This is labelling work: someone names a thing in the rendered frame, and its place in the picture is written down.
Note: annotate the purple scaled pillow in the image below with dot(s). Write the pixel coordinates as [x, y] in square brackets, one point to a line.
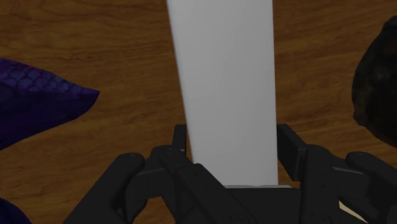
[34, 99]

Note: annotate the white rectangular slab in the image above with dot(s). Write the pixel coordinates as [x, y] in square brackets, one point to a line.
[228, 93]

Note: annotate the dark brown lumpy object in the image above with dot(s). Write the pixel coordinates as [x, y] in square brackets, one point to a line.
[377, 83]

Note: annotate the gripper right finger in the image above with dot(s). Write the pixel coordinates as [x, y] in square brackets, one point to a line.
[322, 180]

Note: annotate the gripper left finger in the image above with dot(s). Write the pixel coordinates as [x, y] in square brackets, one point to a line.
[173, 183]

